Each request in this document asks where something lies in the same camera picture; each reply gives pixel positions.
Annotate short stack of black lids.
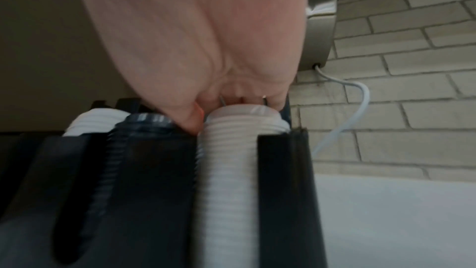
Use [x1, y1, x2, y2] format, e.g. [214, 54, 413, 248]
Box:
[75, 112, 176, 262]

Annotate white power cable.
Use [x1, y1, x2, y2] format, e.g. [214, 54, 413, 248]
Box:
[310, 64, 372, 157]

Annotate person's right hand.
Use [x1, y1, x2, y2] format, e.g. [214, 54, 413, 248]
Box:
[74, 0, 311, 136]

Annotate black cup and lid organizer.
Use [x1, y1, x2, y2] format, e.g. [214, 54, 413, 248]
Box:
[0, 96, 329, 268]

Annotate steel wall dispenser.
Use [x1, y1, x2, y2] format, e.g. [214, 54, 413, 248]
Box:
[297, 0, 339, 71]

